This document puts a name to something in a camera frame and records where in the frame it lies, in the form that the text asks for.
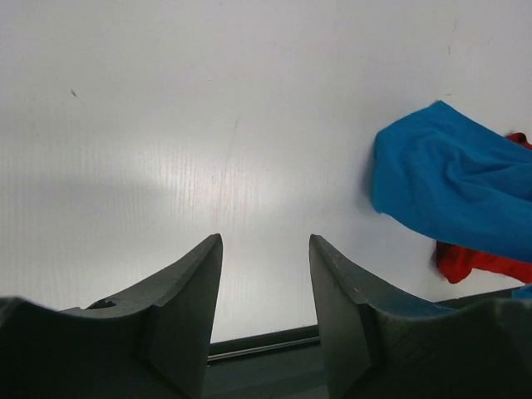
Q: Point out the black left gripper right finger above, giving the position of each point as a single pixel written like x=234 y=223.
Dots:
x=379 y=341

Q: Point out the aluminium table edge rail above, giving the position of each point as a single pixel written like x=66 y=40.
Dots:
x=308 y=336

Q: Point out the red t-shirt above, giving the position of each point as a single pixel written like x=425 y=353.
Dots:
x=478 y=262

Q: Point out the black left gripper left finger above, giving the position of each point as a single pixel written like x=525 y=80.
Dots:
x=150 y=340

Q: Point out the blue t-shirt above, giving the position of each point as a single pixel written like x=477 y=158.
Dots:
x=404 y=153

